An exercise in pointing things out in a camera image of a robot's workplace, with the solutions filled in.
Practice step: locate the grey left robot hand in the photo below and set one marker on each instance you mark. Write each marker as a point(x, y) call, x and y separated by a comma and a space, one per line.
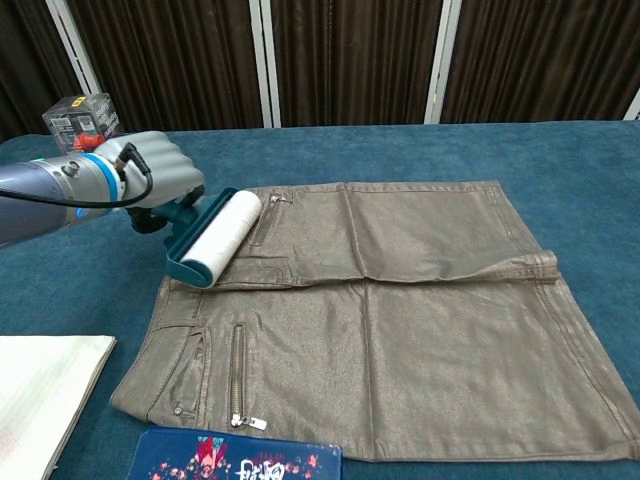
point(157, 167)

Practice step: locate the teal lint roller yellow tip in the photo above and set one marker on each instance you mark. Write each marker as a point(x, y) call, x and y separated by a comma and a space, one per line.
point(220, 235)

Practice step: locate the clear plastic box red items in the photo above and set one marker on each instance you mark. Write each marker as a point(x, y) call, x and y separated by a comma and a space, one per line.
point(82, 122)

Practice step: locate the dark brown folding screen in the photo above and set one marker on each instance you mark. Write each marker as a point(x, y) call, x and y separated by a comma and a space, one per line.
point(345, 55)

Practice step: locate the white folded cloth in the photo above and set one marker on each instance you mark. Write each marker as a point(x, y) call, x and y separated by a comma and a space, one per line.
point(40, 395)

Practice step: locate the folded olive-brown pants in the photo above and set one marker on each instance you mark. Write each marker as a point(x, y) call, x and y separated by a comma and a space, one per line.
point(370, 330)

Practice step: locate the dark blue floral printed box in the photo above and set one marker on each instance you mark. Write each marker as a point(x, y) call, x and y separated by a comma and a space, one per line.
point(235, 457)

